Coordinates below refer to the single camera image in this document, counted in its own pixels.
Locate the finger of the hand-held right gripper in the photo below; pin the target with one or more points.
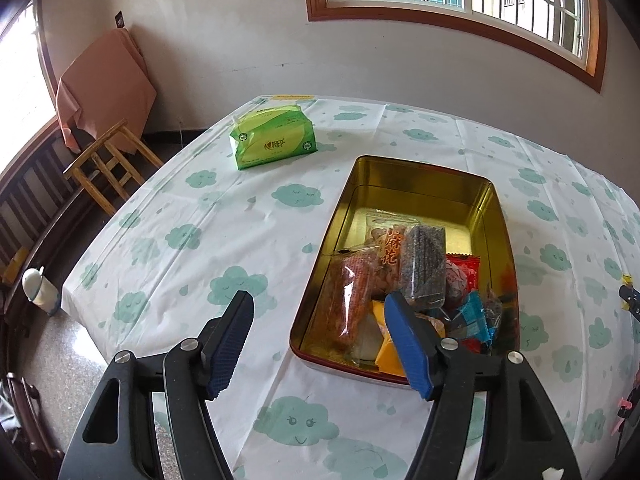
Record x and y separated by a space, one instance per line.
631 300

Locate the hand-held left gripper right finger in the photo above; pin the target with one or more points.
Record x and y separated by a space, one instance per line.
407 345

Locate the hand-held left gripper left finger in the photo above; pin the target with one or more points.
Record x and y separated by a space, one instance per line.
230 345

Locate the yellow candy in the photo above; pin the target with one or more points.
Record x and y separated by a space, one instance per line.
626 278

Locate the orange snack packet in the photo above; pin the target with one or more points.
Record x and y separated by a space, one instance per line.
387 360

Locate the blue cookie packet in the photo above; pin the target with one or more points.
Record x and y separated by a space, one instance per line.
470 315

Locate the clear orange-print fried snack packet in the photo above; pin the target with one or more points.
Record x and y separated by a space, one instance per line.
352 300

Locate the pink white snack packet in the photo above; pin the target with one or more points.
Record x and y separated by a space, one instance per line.
457 285

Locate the dark seaweed block packet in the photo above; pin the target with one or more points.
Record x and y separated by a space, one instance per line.
422 265

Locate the clear twist snack packet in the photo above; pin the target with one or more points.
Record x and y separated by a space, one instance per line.
385 245

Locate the red snack packet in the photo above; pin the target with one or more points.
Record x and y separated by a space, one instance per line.
470 261

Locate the maroon tin box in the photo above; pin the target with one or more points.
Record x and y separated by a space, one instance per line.
400 185

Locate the cloud print tablecloth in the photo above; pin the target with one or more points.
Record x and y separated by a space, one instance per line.
225 220

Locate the white cup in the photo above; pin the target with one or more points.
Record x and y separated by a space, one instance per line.
42 292

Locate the green tissue pack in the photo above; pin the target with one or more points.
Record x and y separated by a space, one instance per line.
272 140

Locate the wooden stool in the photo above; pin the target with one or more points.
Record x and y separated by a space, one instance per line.
100 152

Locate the dark wooden bench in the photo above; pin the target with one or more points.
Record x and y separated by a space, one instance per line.
30 195

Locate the orange cloth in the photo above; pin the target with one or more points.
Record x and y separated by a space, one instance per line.
105 85

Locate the wooden window frame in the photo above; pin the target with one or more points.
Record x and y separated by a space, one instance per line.
49 75
400 12

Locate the black wall plate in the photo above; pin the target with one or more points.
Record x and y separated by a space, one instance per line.
119 20

